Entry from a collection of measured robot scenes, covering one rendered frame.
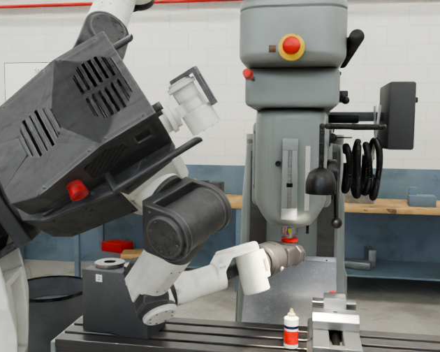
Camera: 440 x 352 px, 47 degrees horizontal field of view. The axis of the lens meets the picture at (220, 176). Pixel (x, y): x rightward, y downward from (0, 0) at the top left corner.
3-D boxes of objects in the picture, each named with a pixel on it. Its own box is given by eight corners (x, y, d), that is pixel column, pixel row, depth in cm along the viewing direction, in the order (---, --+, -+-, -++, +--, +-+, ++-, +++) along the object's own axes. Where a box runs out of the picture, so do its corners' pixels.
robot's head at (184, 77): (182, 123, 103) (214, 104, 101) (160, 86, 102) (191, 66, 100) (188, 119, 109) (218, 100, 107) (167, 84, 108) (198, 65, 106)
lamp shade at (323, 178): (313, 195, 116) (314, 168, 116) (299, 192, 123) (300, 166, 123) (341, 194, 118) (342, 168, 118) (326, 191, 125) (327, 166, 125)
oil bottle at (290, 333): (297, 350, 139) (299, 311, 138) (283, 348, 140) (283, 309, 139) (297, 343, 143) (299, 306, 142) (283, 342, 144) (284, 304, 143)
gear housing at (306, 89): (341, 106, 126) (341, 66, 125) (244, 106, 130) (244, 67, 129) (332, 112, 159) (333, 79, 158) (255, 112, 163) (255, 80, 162)
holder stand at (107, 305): (147, 340, 144) (147, 272, 143) (82, 330, 152) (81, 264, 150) (165, 325, 156) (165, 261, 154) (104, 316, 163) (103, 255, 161)
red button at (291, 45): (299, 53, 113) (300, 35, 112) (281, 54, 113) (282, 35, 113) (299, 55, 116) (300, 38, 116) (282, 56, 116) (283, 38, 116)
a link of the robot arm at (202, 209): (166, 280, 93) (199, 237, 85) (134, 244, 95) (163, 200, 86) (202, 251, 102) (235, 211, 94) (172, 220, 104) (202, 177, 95)
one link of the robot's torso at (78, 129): (2, 253, 76) (203, 130, 79) (-68, 91, 89) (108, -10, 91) (79, 283, 104) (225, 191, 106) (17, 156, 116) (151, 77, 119)
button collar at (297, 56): (304, 59, 115) (304, 33, 115) (278, 60, 116) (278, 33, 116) (304, 61, 117) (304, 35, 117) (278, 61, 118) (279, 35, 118)
